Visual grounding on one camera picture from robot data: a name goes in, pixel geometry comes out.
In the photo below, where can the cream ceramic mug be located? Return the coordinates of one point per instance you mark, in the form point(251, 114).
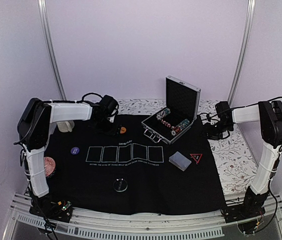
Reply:
point(65, 126)

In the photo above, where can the clear dealer button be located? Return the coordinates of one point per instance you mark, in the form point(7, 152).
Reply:
point(120, 185)

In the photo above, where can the floral white tablecloth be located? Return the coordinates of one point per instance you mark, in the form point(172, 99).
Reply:
point(227, 167)

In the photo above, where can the red patterned round tin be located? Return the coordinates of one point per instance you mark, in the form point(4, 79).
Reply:
point(49, 166)

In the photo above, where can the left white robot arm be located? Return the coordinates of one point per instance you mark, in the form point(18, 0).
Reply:
point(34, 129)

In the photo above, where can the red black triangle card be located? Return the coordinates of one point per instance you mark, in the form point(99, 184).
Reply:
point(196, 157)

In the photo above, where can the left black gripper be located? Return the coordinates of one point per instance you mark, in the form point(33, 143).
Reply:
point(114, 131)

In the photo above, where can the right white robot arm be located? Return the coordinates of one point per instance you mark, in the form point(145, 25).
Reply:
point(269, 114)

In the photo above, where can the poker chip row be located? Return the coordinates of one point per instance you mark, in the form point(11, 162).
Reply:
point(180, 127)
point(163, 113)

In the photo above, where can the black poker table mat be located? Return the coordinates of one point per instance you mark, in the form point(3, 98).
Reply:
point(103, 198)

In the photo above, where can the red dice row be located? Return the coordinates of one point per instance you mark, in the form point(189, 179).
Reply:
point(167, 124)

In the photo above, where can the right aluminium frame post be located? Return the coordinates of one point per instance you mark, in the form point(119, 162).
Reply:
point(248, 24)

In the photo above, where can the small green circuit board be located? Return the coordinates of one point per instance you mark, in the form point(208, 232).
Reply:
point(64, 205)

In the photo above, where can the aluminium frame post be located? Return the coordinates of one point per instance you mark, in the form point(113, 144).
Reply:
point(248, 24)
point(42, 8)

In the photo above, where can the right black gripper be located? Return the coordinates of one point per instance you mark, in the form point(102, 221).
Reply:
point(210, 135)

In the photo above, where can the blue playing card deck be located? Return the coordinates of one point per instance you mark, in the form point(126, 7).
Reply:
point(180, 161)

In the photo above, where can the orange big blind button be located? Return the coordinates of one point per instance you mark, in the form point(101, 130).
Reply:
point(122, 130)

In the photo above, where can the purple small blind button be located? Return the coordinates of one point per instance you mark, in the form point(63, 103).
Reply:
point(75, 150)

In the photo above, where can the left aluminium frame post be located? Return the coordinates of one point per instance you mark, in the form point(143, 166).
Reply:
point(42, 8)

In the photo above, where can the aluminium poker chip case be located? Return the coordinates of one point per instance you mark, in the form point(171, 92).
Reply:
point(183, 100)

